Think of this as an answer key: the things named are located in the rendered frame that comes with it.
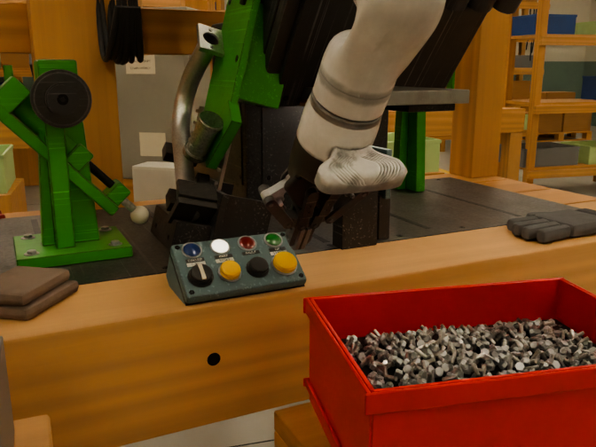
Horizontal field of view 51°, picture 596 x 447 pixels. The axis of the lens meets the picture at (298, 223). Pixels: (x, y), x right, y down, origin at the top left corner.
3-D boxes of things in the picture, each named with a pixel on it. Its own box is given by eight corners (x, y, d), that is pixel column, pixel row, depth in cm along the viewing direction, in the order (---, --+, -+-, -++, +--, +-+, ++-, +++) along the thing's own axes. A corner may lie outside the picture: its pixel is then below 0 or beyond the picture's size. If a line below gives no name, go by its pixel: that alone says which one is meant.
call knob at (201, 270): (215, 284, 72) (215, 278, 71) (192, 287, 70) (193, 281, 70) (208, 266, 73) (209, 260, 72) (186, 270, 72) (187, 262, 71)
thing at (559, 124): (556, 135, 1088) (560, 90, 1070) (591, 139, 1014) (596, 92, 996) (497, 137, 1052) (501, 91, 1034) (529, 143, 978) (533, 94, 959)
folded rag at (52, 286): (22, 286, 77) (19, 262, 76) (81, 290, 75) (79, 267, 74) (-37, 316, 67) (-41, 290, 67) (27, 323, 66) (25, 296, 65)
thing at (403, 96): (468, 112, 87) (470, 90, 86) (370, 115, 80) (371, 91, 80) (333, 98, 121) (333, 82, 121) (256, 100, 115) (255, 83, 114)
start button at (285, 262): (299, 272, 76) (301, 266, 75) (277, 276, 75) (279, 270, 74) (290, 254, 78) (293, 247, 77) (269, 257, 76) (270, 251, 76)
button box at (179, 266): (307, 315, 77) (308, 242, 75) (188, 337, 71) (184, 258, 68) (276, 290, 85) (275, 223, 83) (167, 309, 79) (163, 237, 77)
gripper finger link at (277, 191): (290, 163, 64) (301, 174, 66) (254, 189, 65) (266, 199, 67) (298, 180, 63) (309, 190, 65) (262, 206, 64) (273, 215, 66)
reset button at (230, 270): (242, 279, 73) (244, 273, 72) (223, 282, 72) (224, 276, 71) (236, 263, 74) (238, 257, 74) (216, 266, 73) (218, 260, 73)
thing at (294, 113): (387, 199, 126) (393, 22, 118) (246, 215, 113) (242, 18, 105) (341, 184, 142) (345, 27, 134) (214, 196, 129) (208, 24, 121)
